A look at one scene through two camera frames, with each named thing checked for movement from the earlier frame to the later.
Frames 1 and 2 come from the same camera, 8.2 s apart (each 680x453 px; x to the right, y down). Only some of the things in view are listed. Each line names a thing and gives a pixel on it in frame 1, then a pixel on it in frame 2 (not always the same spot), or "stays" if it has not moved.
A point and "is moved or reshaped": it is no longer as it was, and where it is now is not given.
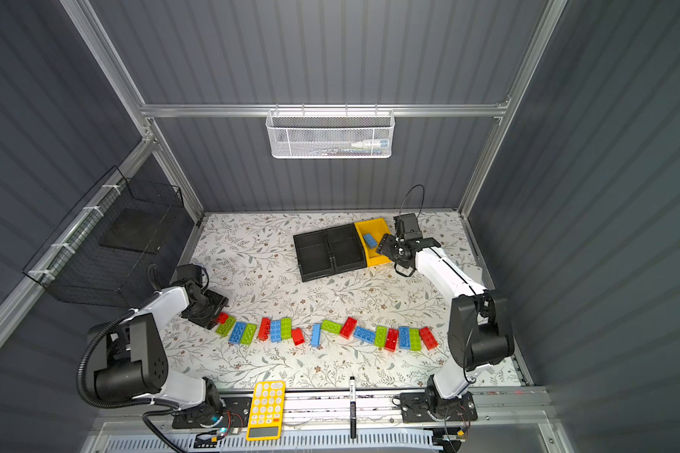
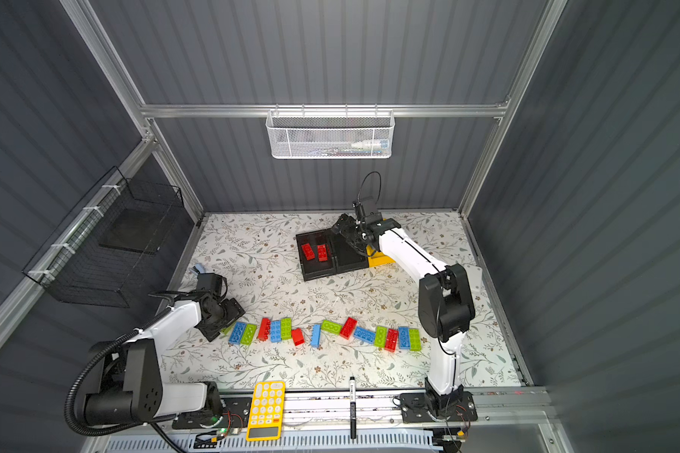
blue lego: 237,332 stays
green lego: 415,341 stays
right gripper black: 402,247 → 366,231
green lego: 381,336 stays
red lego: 428,338 is moved or reshaped
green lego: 248,333 stays
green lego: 226,328 stays
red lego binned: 223,316 is moved or reshaped
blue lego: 404,337 stays
